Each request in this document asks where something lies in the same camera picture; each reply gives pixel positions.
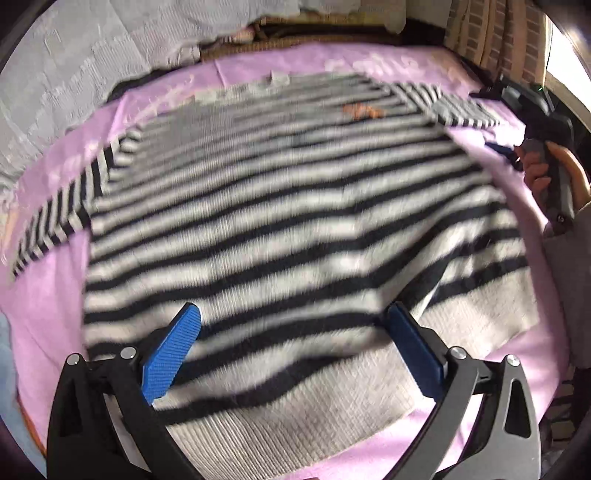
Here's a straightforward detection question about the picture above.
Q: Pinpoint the black white striped sweater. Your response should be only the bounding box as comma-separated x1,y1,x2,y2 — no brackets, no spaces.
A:
11,74,538,479

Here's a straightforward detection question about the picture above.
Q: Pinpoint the person's right hand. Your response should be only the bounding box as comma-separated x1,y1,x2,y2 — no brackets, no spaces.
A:
514,141,590,220

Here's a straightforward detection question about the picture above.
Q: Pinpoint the light blue fluffy cloth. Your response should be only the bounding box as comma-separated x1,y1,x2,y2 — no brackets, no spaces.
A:
1,315,46,479

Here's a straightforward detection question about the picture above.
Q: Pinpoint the beige patterned curtain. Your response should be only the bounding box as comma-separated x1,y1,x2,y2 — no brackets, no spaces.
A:
445,0,550,85

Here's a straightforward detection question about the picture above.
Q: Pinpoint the purple smile bed sheet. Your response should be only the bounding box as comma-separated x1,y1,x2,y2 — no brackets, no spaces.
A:
1,43,569,438

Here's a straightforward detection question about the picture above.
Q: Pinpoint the brown woven mat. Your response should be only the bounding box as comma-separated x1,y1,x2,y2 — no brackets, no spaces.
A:
199,16,402,62

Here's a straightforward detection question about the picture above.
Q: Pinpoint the white lace bed cover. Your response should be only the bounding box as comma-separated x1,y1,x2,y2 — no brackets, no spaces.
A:
1,1,407,190

